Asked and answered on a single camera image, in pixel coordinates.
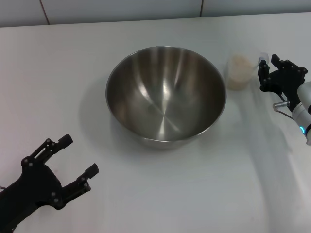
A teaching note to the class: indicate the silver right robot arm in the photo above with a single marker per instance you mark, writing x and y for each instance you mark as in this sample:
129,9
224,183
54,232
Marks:
305,102

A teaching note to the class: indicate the clear plastic measuring cup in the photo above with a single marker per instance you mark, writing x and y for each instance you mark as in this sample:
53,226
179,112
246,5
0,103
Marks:
239,72

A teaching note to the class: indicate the white rice grains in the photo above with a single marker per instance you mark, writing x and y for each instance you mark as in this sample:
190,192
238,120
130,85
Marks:
239,71

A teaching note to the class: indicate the stainless steel mixing bowl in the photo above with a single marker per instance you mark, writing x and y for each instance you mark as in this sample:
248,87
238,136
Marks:
165,97

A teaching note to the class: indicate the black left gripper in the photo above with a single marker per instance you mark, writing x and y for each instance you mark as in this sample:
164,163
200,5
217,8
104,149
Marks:
34,187

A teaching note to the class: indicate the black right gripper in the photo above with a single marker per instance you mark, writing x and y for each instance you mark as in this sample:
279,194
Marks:
286,82

